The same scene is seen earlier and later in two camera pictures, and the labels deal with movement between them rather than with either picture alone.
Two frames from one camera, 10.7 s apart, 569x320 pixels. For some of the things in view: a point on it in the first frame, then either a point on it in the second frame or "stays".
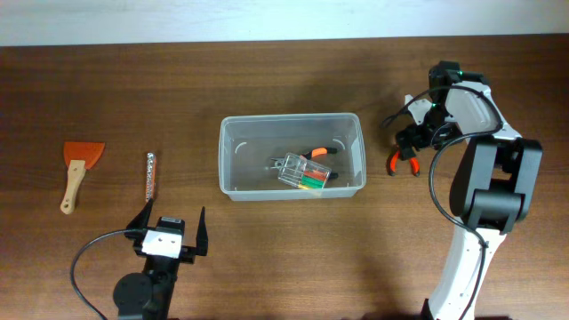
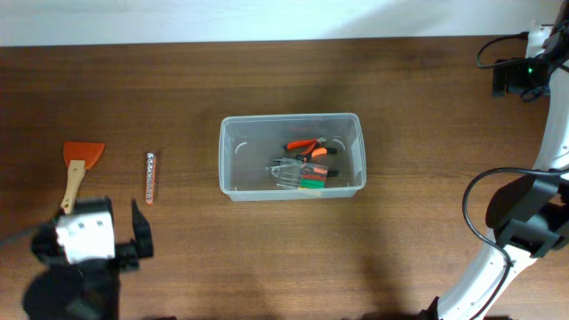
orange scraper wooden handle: (79, 157) stays
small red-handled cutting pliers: (393, 160) → (299, 144)
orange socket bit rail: (150, 176) stays
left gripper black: (137, 229) → (141, 247)
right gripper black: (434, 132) → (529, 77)
